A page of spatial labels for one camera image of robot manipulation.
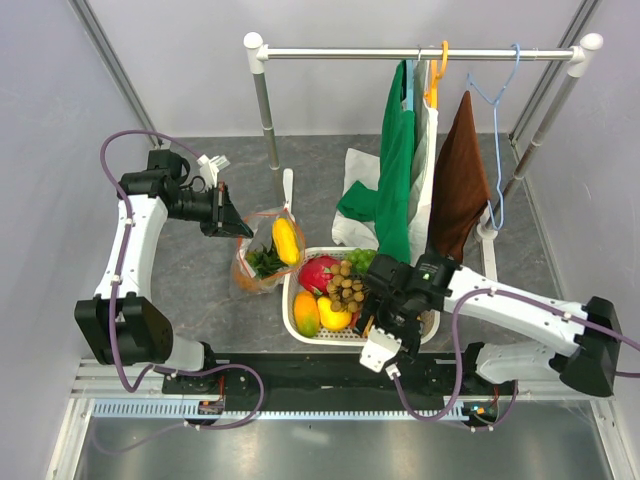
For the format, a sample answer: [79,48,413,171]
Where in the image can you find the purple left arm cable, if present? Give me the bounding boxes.
[89,129,266,455]

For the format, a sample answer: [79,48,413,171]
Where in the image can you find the green yellow mango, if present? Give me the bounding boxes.
[293,291,321,338]

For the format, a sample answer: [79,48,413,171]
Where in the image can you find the clear zip bag orange zipper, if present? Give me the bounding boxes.
[231,207,306,294]

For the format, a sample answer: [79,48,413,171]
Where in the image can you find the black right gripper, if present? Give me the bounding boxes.
[351,291,425,363]

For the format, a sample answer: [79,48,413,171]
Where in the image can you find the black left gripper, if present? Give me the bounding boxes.
[166,182,253,239]

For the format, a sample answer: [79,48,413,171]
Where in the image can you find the white plastic fruit basket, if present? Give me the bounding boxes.
[282,246,442,348]

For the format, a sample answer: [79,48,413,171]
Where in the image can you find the orange plastic hanger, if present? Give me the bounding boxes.
[423,40,449,109]

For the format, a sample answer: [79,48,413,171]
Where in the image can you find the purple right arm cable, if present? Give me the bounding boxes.
[392,289,640,432]

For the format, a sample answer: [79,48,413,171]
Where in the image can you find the blue wire hanger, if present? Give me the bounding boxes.
[466,43,521,232]

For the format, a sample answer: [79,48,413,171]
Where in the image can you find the pink dragon fruit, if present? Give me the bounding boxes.
[298,255,340,296]

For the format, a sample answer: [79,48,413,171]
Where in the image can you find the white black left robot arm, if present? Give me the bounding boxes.
[74,150,253,393]

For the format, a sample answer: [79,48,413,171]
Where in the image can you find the brown longan bunch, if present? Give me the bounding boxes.
[326,259,366,313]

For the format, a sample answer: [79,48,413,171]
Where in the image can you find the light blue hanger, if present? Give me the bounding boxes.
[403,59,414,111]

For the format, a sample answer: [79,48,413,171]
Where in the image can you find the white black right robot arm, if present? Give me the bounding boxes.
[356,252,622,398]

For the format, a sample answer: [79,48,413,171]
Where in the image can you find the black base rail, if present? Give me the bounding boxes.
[162,352,519,414]

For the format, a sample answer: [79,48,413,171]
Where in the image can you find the green grape bunch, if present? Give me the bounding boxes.
[346,248,377,274]

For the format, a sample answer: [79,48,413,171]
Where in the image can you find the orange toy pineapple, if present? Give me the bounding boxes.
[231,243,289,294]

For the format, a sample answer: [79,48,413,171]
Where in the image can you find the silver white clothes rack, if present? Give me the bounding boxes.
[243,31,605,281]

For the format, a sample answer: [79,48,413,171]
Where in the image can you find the green shirt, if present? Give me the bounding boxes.
[337,62,415,263]

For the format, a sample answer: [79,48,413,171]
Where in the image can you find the brown towel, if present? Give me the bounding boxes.
[428,92,490,263]

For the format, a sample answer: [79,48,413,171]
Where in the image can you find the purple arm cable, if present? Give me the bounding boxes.
[89,129,266,455]
[392,289,640,432]

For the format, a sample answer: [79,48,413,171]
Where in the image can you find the yellow pear fruit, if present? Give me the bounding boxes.
[316,297,352,331]

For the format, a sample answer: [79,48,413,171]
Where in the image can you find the white cable duct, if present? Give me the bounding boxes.
[92,394,496,420]

